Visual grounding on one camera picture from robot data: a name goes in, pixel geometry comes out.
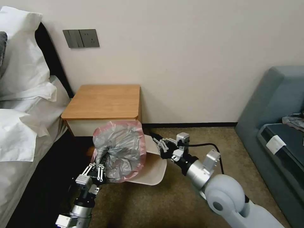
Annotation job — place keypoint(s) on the teal fabric sofa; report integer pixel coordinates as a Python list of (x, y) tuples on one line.
[(266, 99)]

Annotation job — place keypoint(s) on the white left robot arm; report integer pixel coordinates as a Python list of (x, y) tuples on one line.
[(79, 215)]

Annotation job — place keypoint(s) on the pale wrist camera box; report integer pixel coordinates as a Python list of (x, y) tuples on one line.
[(82, 179), (182, 139)]

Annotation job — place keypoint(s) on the white bed mattress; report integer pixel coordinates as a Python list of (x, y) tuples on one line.
[(28, 171)]

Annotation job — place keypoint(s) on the beige plastic trash can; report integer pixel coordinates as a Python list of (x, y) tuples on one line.
[(152, 171)]

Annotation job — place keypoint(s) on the grey pink-rimmed garbage bag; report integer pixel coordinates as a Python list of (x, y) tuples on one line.
[(120, 147)]

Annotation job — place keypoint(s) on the black item with white label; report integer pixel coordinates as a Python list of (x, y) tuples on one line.
[(287, 139)]

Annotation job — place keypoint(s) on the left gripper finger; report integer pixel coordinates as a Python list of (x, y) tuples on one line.
[(88, 169), (100, 172)]

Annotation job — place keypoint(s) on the grey cushion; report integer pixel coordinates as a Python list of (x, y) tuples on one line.
[(2, 52)]

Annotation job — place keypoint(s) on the black bed frame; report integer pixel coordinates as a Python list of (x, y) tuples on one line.
[(50, 190)]

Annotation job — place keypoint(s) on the grey wall switch panel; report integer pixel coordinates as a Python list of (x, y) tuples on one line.
[(81, 38)]

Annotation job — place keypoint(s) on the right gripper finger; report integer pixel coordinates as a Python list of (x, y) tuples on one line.
[(163, 147), (157, 136)]

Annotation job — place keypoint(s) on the large white pillow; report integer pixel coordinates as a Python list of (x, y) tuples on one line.
[(21, 59)]

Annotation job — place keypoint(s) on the crumpled clear plastic wrap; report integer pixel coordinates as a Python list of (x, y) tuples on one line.
[(294, 121)]

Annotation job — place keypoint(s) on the white folded duvet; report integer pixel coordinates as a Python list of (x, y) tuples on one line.
[(16, 135)]

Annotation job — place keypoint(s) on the black wall baseboard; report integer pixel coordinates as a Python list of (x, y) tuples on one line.
[(190, 124)]

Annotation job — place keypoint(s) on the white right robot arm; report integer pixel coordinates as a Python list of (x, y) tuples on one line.
[(224, 193)]

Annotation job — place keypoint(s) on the wooden-topped nightstand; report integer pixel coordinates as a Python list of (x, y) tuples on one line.
[(104, 102)]

